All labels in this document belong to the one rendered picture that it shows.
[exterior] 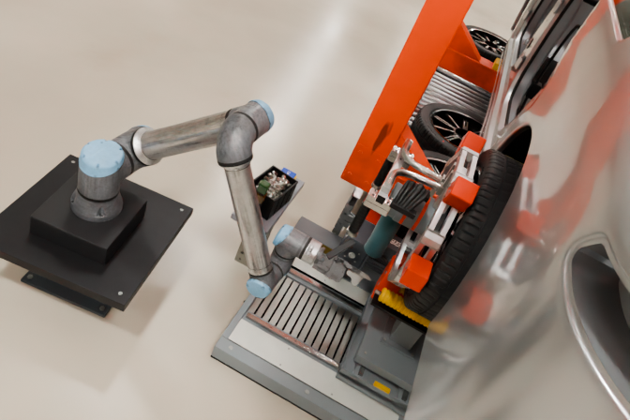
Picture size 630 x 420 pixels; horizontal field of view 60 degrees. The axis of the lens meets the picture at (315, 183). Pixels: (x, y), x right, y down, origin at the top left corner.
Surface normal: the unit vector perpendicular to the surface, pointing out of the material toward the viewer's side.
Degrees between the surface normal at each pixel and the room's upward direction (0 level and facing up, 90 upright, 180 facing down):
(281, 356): 0
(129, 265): 0
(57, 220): 2
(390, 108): 90
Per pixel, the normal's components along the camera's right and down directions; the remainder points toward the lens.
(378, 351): 0.33, -0.73
